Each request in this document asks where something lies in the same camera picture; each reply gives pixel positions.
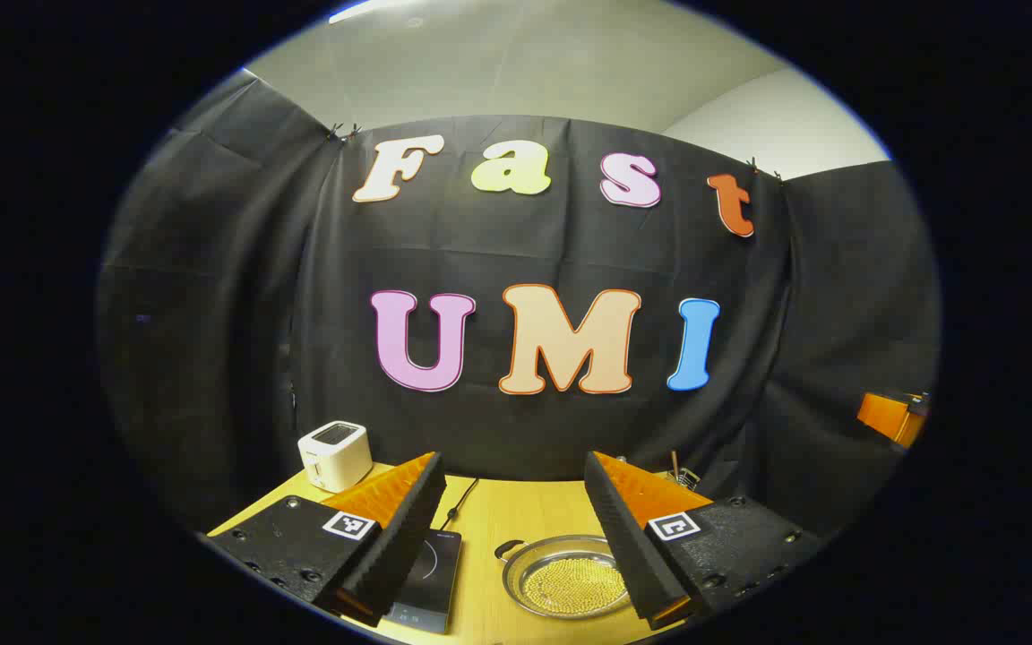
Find black induction cooktop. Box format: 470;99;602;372
380;529;463;635

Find steel pot with black handles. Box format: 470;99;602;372
494;534;638;621

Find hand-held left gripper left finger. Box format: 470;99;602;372
202;451;447;628

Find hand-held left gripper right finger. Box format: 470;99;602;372
584;451;826;631

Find black power cable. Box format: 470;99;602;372
440;477;481;531

